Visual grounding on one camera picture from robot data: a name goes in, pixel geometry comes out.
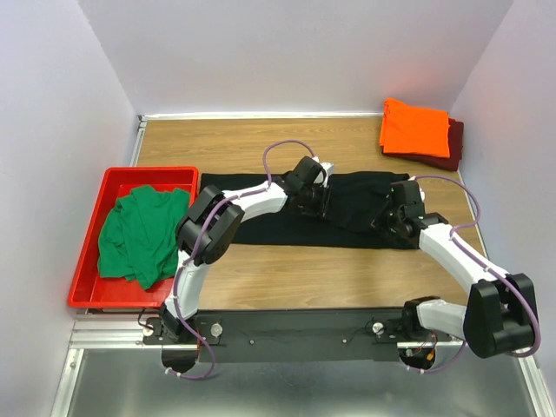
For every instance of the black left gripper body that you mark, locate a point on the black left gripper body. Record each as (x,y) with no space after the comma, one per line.
(314,200)

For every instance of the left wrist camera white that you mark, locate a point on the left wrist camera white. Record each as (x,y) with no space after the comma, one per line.
(326,169)

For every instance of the green crumpled t shirt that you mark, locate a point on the green crumpled t shirt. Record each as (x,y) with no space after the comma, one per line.
(137,240)

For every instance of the aluminium frame rail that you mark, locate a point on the aluminium frame rail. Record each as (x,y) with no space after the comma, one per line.
(104,334)

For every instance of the red plastic tray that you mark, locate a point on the red plastic tray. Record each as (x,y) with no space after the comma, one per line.
(89,289)

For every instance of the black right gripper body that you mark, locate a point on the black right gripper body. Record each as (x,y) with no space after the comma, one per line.
(386,221)

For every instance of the black t shirt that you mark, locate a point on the black t shirt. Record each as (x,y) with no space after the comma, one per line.
(356,201)

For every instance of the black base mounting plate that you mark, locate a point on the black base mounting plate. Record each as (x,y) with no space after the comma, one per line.
(420,351)

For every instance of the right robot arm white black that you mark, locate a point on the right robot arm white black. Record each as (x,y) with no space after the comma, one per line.
(500,316)

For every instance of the orange folded t shirt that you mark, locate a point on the orange folded t shirt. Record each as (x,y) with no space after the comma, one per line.
(408,129)

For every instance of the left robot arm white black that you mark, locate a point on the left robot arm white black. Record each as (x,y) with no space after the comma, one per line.
(207,230)

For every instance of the dark red folded t shirt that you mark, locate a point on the dark red folded t shirt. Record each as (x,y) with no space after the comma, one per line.
(455,143)

